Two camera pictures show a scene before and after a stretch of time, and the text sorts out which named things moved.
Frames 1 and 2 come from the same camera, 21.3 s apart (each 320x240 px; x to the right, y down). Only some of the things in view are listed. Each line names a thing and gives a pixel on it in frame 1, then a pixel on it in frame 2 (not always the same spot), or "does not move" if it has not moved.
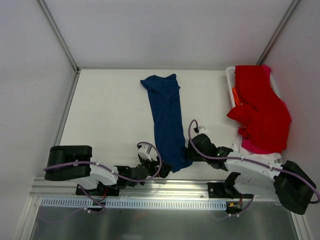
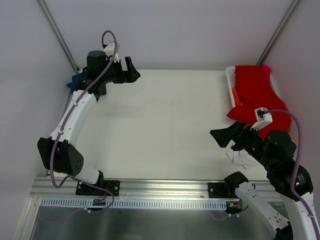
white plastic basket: [230, 72] does not move
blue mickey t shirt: [168, 125] to [76, 77]
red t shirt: [263, 115] does not move
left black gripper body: [155, 169] to [122, 74]
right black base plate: [225, 190] does not move
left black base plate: [103, 189] does not move
